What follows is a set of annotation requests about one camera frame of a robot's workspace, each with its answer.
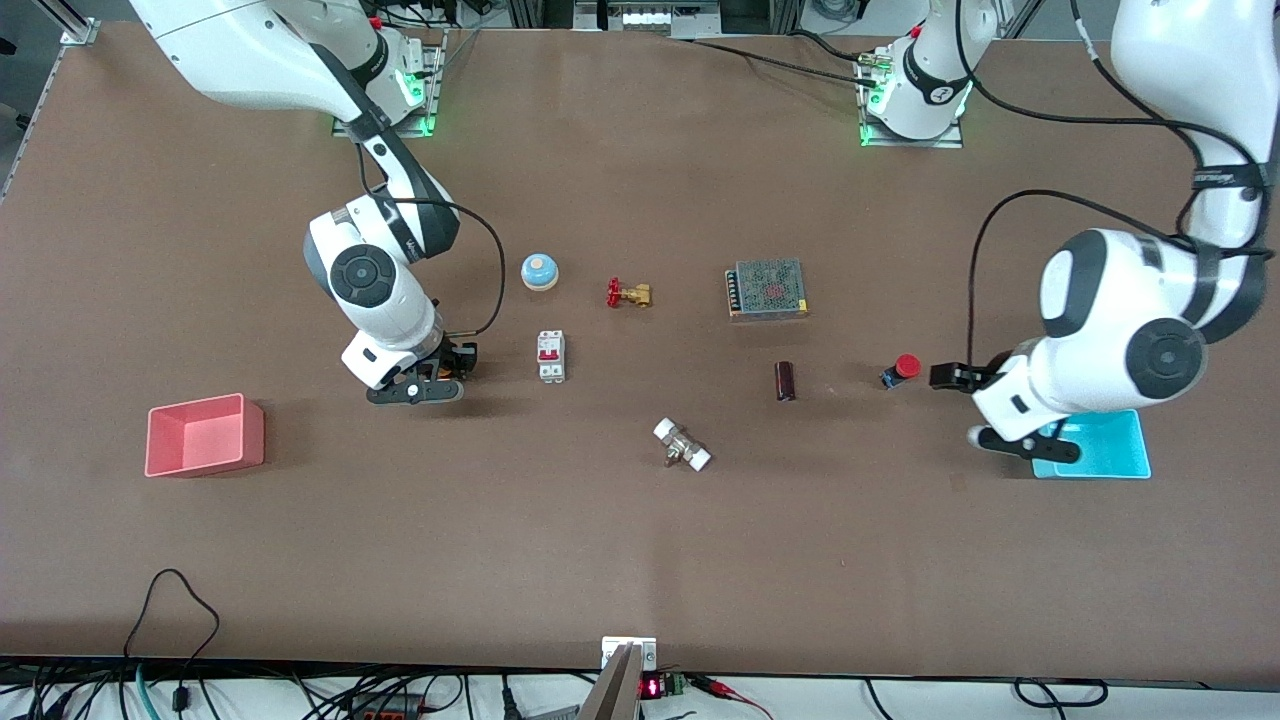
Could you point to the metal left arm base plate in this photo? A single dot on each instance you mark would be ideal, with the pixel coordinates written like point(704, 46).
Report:
point(950, 142)

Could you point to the red clip lead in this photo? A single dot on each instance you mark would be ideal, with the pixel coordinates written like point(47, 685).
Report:
point(730, 690)

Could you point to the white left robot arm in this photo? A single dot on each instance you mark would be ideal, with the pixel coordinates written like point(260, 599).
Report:
point(1100, 300)

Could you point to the brown cylindrical capacitor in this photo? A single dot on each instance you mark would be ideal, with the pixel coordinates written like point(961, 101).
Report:
point(785, 382)

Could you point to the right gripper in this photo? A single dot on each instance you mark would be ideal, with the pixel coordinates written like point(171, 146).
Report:
point(457, 356)

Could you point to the blue white dome bell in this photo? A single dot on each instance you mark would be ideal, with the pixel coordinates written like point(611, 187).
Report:
point(539, 272)

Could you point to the pink plastic bin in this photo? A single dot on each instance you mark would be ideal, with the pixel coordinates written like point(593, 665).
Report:
point(195, 440)

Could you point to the white circuit breaker red switch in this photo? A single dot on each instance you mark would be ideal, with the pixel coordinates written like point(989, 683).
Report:
point(551, 360)

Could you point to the red push button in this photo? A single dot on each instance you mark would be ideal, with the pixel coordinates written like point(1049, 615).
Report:
point(907, 366)

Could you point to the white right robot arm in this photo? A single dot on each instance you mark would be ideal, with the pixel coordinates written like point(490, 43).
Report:
point(250, 50)

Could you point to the metal mesh power supply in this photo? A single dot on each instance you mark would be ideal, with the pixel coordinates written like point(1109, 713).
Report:
point(770, 290)

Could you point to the metal fitting white ends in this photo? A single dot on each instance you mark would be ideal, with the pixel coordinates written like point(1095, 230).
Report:
point(682, 445)

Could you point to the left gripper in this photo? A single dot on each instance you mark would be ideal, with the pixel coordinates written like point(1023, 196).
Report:
point(978, 377)

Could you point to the cyan plastic bin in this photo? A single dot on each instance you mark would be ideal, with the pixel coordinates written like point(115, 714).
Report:
point(1110, 450)

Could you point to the grey device with lights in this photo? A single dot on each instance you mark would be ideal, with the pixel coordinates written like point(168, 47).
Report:
point(650, 15)

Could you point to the red digit display module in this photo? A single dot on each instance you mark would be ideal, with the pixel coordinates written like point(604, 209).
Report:
point(652, 687)

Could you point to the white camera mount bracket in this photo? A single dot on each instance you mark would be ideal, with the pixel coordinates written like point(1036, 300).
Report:
point(628, 650)

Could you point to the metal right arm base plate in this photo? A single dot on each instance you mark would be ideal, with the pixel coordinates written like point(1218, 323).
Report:
point(400, 131)

